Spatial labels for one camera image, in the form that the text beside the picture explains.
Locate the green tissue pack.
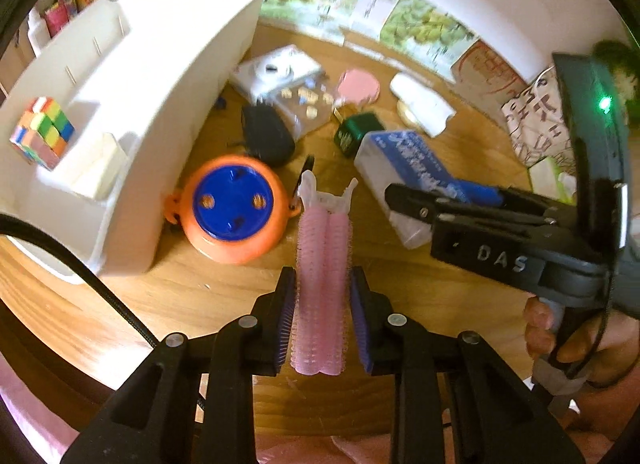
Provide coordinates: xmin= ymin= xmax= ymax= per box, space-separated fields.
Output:
xmin=528 ymin=157 xmax=579 ymax=203

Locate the printed canvas bag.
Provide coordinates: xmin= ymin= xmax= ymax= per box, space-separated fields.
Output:
xmin=501 ymin=67 xmax=581 ymax=168

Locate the clear bag of small pieces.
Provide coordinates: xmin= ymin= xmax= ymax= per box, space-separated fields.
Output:
xmin=272 ymin=79 xmax=337 ymax=138

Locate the brown-haired doll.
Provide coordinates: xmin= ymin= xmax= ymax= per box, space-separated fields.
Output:
xmin=592 ymin=38 xmax=640 ymax=101

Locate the white instant camera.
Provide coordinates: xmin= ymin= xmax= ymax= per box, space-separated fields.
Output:
xmin=234 ymin=44 xmax=322 ymax=100

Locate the orange round gadget blue face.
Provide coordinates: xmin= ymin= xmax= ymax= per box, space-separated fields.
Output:
xmin=167 ymin=154 xmax=304 ymax=265

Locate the black cable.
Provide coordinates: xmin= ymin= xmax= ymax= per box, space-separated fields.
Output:
xmin=0 ymin=214 xmax=172 ymax=351

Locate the multicoloured puzzle cube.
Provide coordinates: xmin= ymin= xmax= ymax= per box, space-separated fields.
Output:
xmin=9 ymin=97 xmax=76 ymax=171

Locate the pink round brush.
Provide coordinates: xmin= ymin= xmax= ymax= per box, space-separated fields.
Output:
xmin=337 ymin=69 xmax=381 ymax=106

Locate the white storage box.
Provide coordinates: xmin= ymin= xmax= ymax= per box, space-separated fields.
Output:
xmin=0 ymin=0 xmax=269 ymax=286

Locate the blue and white box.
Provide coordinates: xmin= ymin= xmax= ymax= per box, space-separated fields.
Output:
xmin=354 ymin=130 xmax=504 ymax=250

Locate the black charger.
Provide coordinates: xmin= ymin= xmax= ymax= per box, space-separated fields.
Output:
xmin=240 ymin=101 xmax=297 ymax=168

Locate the pink hair roller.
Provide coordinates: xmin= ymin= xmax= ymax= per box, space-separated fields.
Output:
xmin=297 ymin=171 xmax=359 ymax=377

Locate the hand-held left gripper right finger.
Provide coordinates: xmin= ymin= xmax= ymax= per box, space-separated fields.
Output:
xmin=349 ymin=267 xmax=586 ymax=464

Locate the grape poster with white panel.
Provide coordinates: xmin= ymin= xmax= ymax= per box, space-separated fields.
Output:
xmin=350 ymin=0 xmax=477 ymax=71

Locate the pink garment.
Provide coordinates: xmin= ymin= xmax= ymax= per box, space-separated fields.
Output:
xmin=0 ymin=356 xmax=396 ymax=464

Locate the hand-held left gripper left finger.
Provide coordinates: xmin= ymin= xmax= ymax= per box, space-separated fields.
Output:
xmin=60 ymin=267 xmax=298 ymax=464

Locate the person's right hand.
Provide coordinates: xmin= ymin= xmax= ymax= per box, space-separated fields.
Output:
xmin=521 ymin=294 xmax=640 ymax=389

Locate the green cube charger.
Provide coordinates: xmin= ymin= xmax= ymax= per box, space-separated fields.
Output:
xmin=333 ymin=111 xmax=382 ymax=158

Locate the round cream tin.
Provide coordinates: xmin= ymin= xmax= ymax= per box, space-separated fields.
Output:
xmin=397 ymin=102 xmax=426 ymax=128

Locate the brown paper bag red print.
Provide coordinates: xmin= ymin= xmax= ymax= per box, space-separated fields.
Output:
xmin=452 ymin=39 xmax=529 ymax=111

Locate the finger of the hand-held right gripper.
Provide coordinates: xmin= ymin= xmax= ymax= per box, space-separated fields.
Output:
xmin=384 ymin=183 xmax=576 ymax=226

